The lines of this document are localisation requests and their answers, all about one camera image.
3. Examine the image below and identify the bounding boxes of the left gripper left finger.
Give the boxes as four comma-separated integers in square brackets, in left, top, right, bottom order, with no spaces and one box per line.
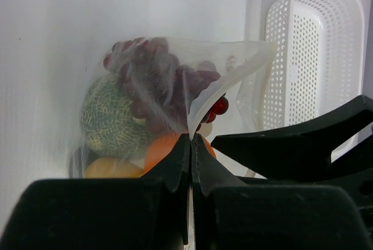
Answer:
[1,134,191,249]

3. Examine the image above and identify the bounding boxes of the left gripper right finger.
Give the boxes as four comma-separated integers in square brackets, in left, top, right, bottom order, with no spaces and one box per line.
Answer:
[191,136,372,249]

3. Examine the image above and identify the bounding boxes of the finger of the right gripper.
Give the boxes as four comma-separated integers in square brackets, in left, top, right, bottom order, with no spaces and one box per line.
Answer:
[211,95,372,180]

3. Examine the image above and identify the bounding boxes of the fake orange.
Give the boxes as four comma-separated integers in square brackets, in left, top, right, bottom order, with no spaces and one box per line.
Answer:
[144,133,218,175]

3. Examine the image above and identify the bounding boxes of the polka dot zip bag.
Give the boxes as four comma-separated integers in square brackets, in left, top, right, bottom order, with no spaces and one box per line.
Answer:
[68,37,276,178]

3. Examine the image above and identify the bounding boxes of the fake red grapes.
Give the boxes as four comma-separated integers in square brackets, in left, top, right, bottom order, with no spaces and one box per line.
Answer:
[103,37,221,135]

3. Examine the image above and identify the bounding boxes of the fake yellow lemon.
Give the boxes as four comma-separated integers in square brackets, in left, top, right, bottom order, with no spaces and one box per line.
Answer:
[84,157,143,178]

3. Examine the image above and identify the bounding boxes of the fake green melon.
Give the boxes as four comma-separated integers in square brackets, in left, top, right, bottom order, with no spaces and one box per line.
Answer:
[80,73,156,159]

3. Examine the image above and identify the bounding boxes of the white perforated plastic basket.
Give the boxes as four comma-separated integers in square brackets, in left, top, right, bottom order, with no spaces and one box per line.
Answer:
[244,0,365,163]

